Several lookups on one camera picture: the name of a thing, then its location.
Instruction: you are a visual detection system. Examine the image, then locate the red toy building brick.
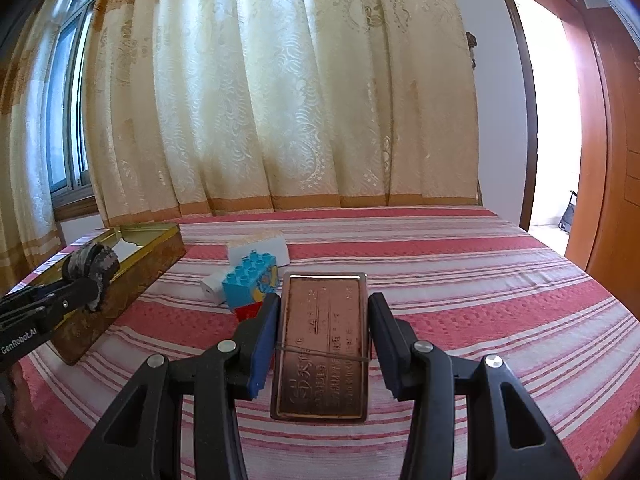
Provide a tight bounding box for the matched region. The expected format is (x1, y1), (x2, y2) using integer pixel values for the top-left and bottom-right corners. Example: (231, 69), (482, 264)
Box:
(233, 301), (262, 323)

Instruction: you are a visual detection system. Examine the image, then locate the cream side curtain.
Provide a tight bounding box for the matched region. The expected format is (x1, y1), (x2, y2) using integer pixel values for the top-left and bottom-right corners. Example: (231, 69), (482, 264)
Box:
(1, 0), (61, 292)

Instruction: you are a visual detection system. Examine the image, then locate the gold metal tin tray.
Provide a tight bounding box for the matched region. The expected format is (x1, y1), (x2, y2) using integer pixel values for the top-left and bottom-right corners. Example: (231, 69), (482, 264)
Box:
(21, 223), (186, 364)

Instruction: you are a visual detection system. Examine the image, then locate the white usb charger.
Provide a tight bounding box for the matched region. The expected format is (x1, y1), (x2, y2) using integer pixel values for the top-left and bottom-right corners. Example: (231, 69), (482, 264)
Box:
(200, 268), (230, 306)

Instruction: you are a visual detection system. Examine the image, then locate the blue toy building brick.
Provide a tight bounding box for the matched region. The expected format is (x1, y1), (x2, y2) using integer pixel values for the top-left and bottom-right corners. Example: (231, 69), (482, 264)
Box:
(222, 250), (279, 310)

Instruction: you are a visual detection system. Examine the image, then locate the white box with gold top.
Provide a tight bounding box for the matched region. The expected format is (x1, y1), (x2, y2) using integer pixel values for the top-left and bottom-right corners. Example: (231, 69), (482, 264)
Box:
(227, 231), (291, 268)

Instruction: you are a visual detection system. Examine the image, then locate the cream patterned curtain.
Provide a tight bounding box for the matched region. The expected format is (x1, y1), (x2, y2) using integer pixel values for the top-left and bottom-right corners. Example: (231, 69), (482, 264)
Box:
(82, 0), (480, 226)

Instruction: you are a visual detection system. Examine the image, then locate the orange wooden door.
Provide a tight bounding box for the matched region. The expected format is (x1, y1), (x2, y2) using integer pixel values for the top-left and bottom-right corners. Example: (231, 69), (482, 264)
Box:
(534, 0), (639, 312)

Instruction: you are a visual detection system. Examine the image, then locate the window with frame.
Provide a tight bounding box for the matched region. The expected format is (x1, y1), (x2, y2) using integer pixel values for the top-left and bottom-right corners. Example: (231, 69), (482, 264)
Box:
(44, 0), (98, 222)

